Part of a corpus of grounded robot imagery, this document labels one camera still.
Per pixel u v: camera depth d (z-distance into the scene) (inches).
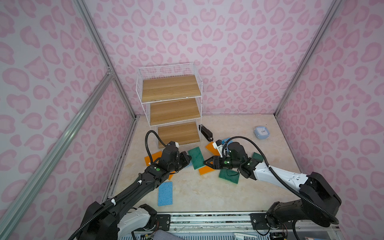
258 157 38.0
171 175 34.7
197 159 31.3
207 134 40.9
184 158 27.8
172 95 28.9
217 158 28.9
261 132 41.7
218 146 29.5
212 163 28.5
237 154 25.4
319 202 16.6
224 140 30.2
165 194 32.1
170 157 23.6
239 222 29.5
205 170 35.6
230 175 28.5
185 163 27.8
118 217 16.7
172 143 29.9
